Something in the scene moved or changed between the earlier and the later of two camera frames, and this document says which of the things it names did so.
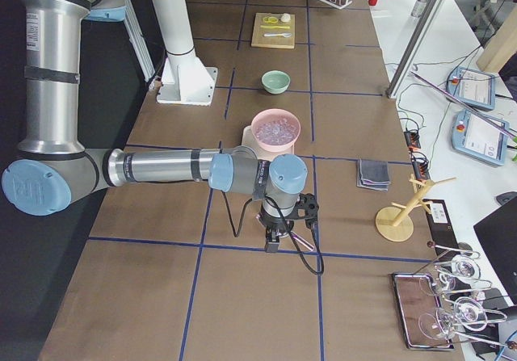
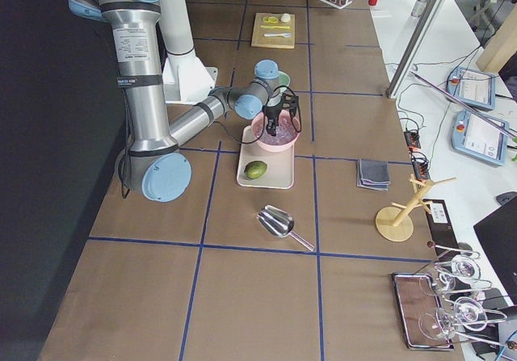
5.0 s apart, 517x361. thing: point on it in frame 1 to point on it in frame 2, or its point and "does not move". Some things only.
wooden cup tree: (396, 223) does not move
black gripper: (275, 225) to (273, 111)
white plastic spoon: (285, 35) does not move
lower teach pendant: (480, 138) does not move
